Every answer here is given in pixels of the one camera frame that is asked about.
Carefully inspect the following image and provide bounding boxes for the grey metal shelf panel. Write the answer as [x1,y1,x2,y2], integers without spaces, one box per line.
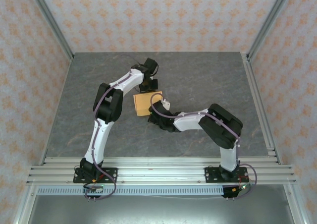
[27,194,295,224]

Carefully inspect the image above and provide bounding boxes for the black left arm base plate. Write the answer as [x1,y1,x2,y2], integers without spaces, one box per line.
[73,168,118,184]

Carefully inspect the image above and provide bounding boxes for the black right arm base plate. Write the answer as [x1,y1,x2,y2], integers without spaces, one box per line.
[205,167,249,184]

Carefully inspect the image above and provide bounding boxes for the yellow paper box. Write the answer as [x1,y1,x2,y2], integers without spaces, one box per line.
[133,90,164,117]

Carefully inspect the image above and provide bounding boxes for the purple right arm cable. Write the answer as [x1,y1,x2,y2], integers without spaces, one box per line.
[150,93,257,200]

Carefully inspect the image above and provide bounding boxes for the aluminium mounting beam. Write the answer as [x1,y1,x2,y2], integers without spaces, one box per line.
[26,157,298,185]

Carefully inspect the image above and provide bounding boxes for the grey slotted cable duct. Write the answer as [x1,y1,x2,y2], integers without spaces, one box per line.
[36,186,225,196]

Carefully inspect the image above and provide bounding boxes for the aluminium frame post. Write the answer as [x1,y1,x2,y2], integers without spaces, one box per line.
[26,0,74,59]
[247,0,295,60]
[284,184,310,224]
[13,184,38,224]

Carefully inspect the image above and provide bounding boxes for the small electronics board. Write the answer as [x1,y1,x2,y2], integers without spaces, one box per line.
[222,183,255,200]
[83,183,104,200]

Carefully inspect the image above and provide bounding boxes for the aluminium side rail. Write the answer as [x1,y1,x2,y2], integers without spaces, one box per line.
[242,52,283,166]

